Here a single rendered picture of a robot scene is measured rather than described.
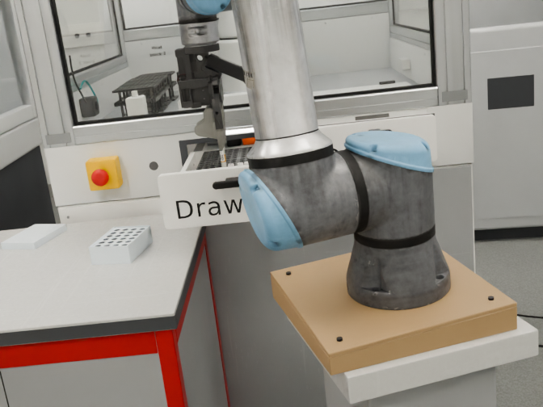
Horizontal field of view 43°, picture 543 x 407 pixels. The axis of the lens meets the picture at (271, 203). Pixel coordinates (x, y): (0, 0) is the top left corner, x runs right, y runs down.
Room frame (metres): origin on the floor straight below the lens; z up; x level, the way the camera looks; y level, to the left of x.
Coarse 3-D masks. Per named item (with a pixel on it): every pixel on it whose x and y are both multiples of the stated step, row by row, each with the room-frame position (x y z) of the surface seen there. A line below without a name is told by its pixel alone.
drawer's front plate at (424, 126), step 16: (320, 128) 1.61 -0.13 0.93; (336, 128) 1.61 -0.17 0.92; (352, 128) 1.61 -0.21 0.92; (368, 128) 1.61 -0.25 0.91; (384, 128) 1.61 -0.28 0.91; (400, 128) 1.60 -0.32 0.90; (416, 128) 1.60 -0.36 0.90; (432, 128) 1.60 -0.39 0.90; (336, 144) 1.61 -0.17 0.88; (432, 144) 1.60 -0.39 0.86; (432, 160) 1.60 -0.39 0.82
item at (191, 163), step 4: (228, 148) 1.66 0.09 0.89; (232, 148) 1.66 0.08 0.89; (236, 148) 1.65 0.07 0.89; (192, 152) 1.66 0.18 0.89; (196, 152) 1.66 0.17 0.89; (200, 152) 1.65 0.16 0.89; (188, 156) 1.62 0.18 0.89; (192, 156) 1.61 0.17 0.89; (196, 156) 1.65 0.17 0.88; (200, 156) 1.65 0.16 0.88; (188, 160) 1.57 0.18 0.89; (192, 160) 1.60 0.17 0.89; (196, 160) 1.65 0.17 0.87; (184, 164) 1.54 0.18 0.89; (188, 164) 1.53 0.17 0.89; (192, 164) 1.59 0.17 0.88; (196, 164) 1.65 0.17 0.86; (184, 168) 1.49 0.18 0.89; (188, 168) 1.52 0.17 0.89; (192, 168) 1.58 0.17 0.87
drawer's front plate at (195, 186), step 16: (160, 176) 1.30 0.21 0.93; (176, 176) 1.30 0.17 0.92; (192, 176) 1.30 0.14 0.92; (208, 176) 1.30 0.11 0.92; (224, 176) 1.30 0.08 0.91; (160, 192) 1.30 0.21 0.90; (176, 192) 1.30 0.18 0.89; (192, 192) 1.30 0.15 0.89; (208, 192) 1.30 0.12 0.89; (224, 192) 1.30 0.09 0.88; (176, 208) 1.30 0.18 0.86; (208, 208) 1.30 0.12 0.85; (224, 208) 1.30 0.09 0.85; (176, 224) 1.30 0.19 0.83; (192, 224) 1.30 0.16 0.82; (208, 224) 1.30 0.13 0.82
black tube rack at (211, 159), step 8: (208, 152) 1.61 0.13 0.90; (216, 152) 1.60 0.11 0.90; (232, 152) 1.58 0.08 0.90; (240, 152) 1.57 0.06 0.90; (248, 152) 1.56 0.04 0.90; (200, 160) 1.53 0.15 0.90; (208, 160) 1.53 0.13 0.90; (216, 160) 1.51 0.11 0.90; (232, 160) 1.50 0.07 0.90; (240, 160) 1.48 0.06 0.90; (200, 168) 1.45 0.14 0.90; (208, 168) 1.45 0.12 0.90
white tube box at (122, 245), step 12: (120, 228) 1.43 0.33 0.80; (132, 228) 1.42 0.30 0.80; (144, 228) 1.41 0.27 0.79; (108, 240) 1.35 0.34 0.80; (120, 240) 1.34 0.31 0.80; (132, 240) 1.34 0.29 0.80; (144, 240) 1.37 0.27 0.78; (96, 252) 1.31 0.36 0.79; (108, 252) 1.30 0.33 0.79; (120, 252) 1.30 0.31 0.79; (132, 252) 1.31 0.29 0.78; (96, 264) 1.31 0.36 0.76
